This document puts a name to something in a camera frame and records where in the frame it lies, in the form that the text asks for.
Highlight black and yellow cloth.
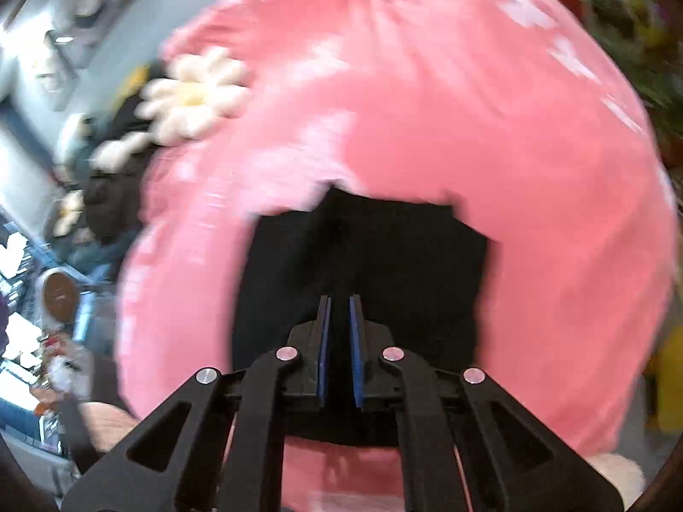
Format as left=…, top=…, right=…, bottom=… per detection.
left=109, top=64, right=161, bottom=134

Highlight pink printed blanket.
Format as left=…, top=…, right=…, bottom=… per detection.
left=114, top=0, right=676, bottom=512

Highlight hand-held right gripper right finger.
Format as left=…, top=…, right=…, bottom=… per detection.
left=348, top=293, right=625, bottom=512

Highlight cream daisy flower pillow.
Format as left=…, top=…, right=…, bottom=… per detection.
left=88, top=131, right=157, bottom=172

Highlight yellow plush toy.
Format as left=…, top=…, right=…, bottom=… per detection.
left=648, top=331, right=683, bottom=434

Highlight large daisy flower pillow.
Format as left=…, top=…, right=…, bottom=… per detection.
left=137, top=47, right=252, bottom=146

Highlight brown puffer jacket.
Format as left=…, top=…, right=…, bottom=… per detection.
left=82, top=171, right=157, bottom=247

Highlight green potted plant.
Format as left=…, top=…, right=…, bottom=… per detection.
left=587, top=0, right=683, bottom=137

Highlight black sweater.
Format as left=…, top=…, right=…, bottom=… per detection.
left=231, top=184, right=505, bottom=449

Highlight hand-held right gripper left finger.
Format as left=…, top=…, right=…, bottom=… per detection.
left=61, top=294, right=333, bottom=512

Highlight round brown disc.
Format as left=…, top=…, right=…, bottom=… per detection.
left=39, top=269, right=82, bottom=327

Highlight small daisy flower pillow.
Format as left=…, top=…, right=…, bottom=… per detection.
left=50, top=189, right=87, bottom=236

